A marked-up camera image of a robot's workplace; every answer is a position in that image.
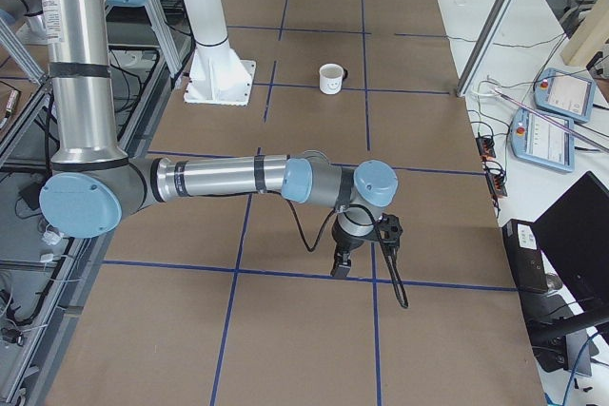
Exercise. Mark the black laptop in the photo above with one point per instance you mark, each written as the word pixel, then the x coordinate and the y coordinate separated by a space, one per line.
pixel 573 235

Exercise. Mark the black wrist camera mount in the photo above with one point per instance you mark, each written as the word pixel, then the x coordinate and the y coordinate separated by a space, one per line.
pixel 390 231

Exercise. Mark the wooden beam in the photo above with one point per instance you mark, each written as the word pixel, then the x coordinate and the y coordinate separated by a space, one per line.
pixel 589 38

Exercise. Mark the teach pendant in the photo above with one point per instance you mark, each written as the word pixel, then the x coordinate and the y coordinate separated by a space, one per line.
pixel 565 94
pixel 539 142

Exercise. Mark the black box with label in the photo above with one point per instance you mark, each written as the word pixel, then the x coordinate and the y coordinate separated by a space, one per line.
pixel 524 257

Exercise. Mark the white smiley mug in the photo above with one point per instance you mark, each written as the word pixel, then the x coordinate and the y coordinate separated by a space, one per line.
pixel 331 78

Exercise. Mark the white camera pillar with base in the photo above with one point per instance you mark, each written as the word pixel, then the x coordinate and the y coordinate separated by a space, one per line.
pixel 217 76

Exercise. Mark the aluminium frame post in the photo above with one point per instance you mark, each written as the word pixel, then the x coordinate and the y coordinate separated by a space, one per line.
pixel 483 45

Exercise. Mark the far teach pendant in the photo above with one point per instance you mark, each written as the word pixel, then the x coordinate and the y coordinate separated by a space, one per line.
pixel 565 94

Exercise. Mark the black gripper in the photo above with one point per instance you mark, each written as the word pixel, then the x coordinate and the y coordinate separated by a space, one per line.
pixel 343 241

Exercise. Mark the near teach pendant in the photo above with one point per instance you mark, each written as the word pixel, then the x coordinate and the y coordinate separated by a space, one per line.
pixel 539 142

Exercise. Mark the pink striped stick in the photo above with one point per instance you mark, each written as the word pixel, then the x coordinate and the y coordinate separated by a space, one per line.
pixel 551 121

